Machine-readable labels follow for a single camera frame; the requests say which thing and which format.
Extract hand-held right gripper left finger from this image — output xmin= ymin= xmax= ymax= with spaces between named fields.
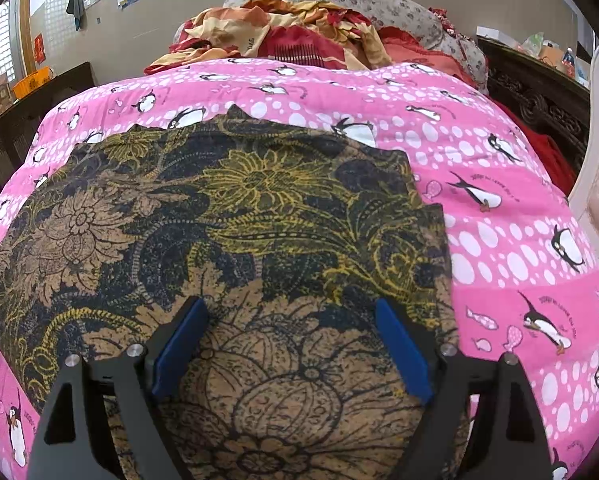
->
xmin=27 ymin=296 xmax=210 ymax=480

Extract red and yellow quilt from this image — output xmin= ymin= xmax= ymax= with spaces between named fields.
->
xmin=144 ymin=0 xmax=395 ymax=77

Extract brown cardboard box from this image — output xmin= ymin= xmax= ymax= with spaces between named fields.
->
xmin=537 ymin=45 xmax=563 ymax=68

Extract dark wooden desk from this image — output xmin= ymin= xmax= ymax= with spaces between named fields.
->
xmin=0 ymin=62 xmax=98 ymax=206

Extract red embroidered pillow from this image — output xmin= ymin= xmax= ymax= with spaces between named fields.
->
xmin=379 ymin=27 xmax=475 ymax=86

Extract white flat box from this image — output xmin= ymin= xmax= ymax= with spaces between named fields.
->
xmin=479 ymin=27 xmax=517 ymax=43

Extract dark hanging towel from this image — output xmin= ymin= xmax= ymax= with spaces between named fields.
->
xmin=66 ymin=0 xmax=86 ymax=32

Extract dark floral patterned shirt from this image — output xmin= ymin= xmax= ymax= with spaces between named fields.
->
xmin=0 ymin=105 xmax=473 ymax=480

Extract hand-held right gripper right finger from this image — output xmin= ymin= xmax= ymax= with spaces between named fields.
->
xmin=374 ymin=298 xmax=553 ymax=480

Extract dark carved wooden cabinet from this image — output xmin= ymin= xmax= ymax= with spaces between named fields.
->
xmin=477 ymin=36 xmax=593 ymax=171

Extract red bed sheet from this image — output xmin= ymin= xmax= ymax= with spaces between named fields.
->
xmin=494 ymin=97 xmax=577 ymax=196

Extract pink penguin print blanket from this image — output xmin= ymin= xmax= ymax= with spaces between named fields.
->
xmin=0 ymin=57 xmax=599 ymax=480

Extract orange box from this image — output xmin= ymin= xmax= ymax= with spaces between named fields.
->
xmin=12 ymin=66 xmax=55 ymax=102

